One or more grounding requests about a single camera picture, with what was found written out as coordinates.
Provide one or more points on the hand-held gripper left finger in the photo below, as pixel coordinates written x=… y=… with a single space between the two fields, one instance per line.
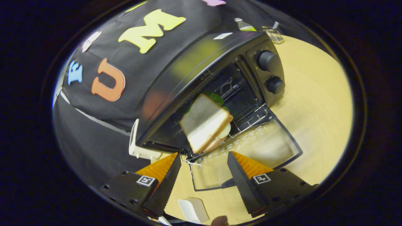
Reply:
x=166 y=188

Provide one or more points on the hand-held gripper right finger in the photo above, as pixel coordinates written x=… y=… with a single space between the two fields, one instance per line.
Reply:
x=245 y=185

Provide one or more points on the toast sandwich with lettuce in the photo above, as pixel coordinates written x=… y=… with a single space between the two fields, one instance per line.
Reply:
x=204 y=121

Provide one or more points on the black toaster oven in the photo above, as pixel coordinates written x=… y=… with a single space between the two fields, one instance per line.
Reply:
x=188 y=69

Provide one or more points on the white pop-up toaster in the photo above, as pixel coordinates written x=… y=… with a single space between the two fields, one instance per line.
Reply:
x=138 y=152

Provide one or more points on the white rectangular tray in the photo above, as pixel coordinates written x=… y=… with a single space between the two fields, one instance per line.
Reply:
x=193 y=210

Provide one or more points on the clear glass cup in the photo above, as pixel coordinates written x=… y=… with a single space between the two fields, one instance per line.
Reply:
x=274 y=35

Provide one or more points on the green label plastic bottle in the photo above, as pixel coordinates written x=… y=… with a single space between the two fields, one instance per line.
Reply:
x=245 y=25

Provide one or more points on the metal spoon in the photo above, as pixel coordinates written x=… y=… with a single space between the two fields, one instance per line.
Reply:
x=275 y=25

